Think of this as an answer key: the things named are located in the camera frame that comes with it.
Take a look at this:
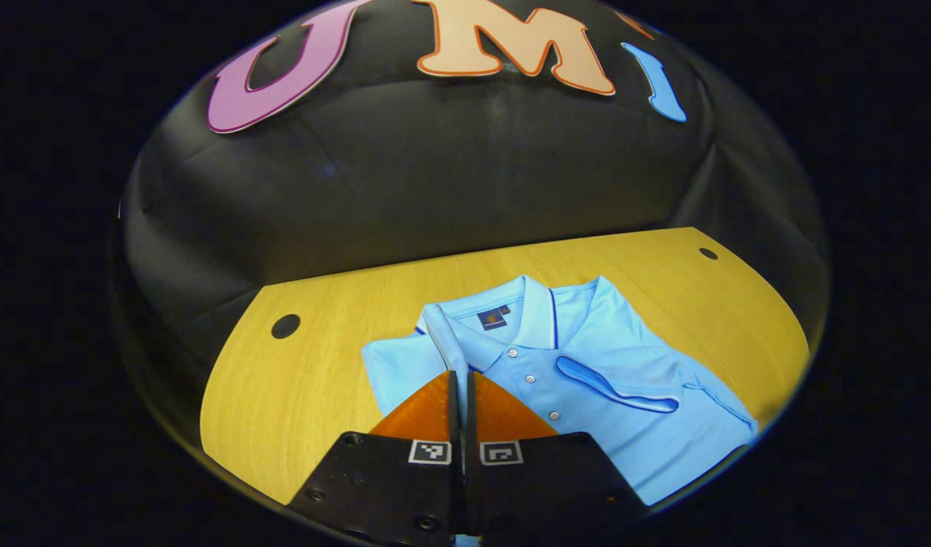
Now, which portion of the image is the light blue polo T-shirt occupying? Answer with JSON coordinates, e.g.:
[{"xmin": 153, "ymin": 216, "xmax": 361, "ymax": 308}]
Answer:
[{"xmin": 359, "ymin": 275, "xmax": 761, "ymax": 506}]

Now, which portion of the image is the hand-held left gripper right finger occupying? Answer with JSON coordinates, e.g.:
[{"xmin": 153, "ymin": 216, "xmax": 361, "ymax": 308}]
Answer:
[{"xmin": 465, "ymin": 370, "xmax": 650, "ymax": 547}]

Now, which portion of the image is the black backdrop cloth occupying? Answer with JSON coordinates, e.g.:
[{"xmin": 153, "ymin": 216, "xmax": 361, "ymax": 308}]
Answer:
[{"xmin": 116, "ymin": 0, "xmax": 831, "ymax": 426}]

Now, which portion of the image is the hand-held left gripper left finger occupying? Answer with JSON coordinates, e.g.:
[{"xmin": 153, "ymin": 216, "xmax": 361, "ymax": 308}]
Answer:
[{"xmin": 287, "ymin": 370, "xmax": 465, "ymax": 547}]

